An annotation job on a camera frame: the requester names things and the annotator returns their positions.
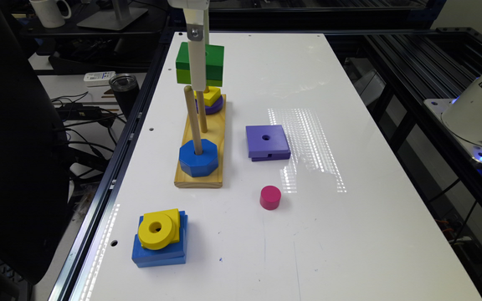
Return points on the white mug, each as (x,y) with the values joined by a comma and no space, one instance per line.
(49,13)

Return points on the small yellow block on peg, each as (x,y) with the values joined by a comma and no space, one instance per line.
(210,95)

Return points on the wooden peg base board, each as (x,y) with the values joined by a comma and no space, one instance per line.
(216,130)

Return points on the front wooden peg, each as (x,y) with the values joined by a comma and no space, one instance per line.
(193,119)

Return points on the blue octagon block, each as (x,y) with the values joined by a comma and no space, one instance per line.
(198,165)

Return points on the blue square block bottom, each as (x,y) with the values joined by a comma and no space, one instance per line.
(161,260)

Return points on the purple square block top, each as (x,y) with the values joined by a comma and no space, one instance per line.
(267,143)

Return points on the black office chair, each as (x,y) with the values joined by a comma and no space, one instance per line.
(34,175)

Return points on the dark green square block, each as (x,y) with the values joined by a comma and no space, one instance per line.
(214,63)

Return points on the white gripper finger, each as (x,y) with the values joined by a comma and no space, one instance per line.
(196,48)
(206,27)

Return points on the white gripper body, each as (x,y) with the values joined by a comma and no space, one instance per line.
(189,4)

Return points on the purple round block on peg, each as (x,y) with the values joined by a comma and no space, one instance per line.
(215,107)

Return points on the black tumbler cup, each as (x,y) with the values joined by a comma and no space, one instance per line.
(125,88)

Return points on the middle wooden peg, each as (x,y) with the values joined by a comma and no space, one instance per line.
(201,112)

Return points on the wooden peg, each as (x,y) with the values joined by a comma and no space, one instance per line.
(201,112)
(193,119)

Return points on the grey monitor stand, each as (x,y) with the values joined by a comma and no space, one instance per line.
(116,19)

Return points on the blue square block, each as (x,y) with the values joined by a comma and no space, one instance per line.
(182,244)
(161,260)

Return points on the white remote device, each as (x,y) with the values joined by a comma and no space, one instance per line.
(97,79)

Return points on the magenta cylinder block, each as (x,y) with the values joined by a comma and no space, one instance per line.
(270,197)

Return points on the blue square block top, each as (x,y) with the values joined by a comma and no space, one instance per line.
(182,244)

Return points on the yellow square block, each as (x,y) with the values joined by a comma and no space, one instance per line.
(175,221)

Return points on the yellow ring block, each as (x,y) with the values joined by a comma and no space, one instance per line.
(144,232)

